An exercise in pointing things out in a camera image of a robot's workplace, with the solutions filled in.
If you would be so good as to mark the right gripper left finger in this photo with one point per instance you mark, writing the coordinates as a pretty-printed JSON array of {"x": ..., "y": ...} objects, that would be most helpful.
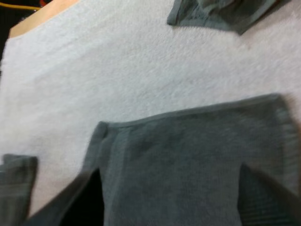
[{"x": 82, "y": 202}]

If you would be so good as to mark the crumpled grey-green towel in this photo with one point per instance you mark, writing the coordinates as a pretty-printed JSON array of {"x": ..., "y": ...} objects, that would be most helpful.
[{"x": 218, "y": 14}]

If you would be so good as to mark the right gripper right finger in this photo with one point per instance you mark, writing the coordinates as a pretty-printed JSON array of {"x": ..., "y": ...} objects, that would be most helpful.
[{"x": 265, "y": 204}]

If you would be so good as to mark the folded grey-green towel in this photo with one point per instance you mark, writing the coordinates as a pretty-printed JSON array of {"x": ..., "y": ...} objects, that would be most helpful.
[{"x": 178, "y": 164}]

